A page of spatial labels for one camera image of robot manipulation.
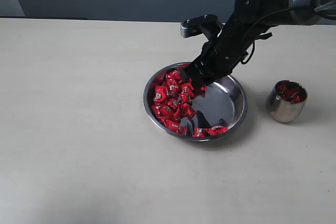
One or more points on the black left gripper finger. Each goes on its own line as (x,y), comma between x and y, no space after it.
(198,83)

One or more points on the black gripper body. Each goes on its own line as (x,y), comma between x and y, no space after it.
(220,56)

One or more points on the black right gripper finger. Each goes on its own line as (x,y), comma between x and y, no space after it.
(211,78)

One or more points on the red candy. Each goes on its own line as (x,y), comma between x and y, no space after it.
(216,130)
(176,75)
(289,92)
(199,132)
(160,95)

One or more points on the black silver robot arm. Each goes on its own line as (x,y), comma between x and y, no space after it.
(251,20)

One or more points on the round steel plate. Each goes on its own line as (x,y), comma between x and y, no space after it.
(224,103)

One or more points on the steel cup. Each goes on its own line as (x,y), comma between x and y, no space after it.
(281,110)

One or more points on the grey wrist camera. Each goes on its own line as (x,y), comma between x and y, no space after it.
(208,25)

